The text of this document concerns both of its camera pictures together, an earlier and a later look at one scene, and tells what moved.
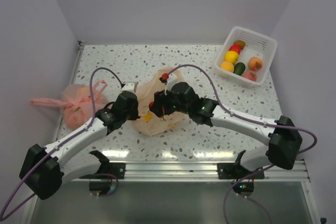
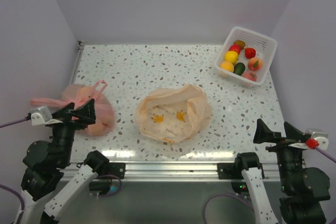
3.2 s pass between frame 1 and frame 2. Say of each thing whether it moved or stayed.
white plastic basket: stayed
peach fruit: stayed
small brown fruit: stayed
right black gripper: moved
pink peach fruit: stayed
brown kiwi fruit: stayed
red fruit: stayed
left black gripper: moved
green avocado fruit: stayed
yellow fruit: stayed
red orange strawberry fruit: moved
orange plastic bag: moved
